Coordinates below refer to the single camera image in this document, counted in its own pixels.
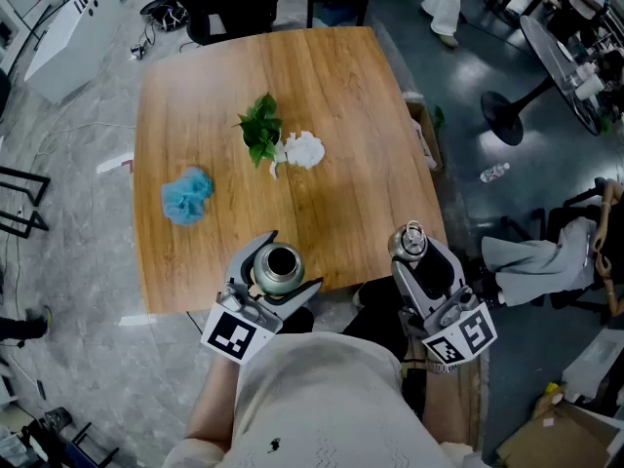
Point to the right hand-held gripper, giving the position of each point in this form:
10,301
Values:
460,332

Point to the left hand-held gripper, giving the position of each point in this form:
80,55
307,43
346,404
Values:
229,334

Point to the green bottle body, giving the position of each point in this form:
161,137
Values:
267,276

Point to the stainless steel bottle cap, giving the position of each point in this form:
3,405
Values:
404,247

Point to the person's right forearm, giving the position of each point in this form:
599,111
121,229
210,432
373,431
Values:
443,407

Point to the person's left forearm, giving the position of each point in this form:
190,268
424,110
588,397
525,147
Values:
209,407

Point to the person's black trousers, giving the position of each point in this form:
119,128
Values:
375,324

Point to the silver wristwatch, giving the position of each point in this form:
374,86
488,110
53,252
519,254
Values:
441,368

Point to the blue mesh bath sponge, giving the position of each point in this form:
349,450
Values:
185,198

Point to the person's cream shirt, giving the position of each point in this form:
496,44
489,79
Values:
317,398

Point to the clear plastic water bottle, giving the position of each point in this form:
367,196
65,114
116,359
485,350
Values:
495,172

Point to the crumpled white tissue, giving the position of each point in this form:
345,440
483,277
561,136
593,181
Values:
304,151

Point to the small open cardboard box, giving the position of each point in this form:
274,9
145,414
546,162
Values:
429,134

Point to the green potted plant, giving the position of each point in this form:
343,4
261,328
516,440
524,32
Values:
261,129

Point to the white foam box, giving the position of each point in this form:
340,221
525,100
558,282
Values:
595,363

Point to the large cardboard box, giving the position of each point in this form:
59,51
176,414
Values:
551,441

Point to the black folding chair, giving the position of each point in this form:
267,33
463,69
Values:
58,417

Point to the white cabinet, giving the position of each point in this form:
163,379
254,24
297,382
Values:
68,42

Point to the black metal frame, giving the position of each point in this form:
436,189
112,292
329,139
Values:
41,181

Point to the dark round pedestal table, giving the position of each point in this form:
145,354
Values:
551,51

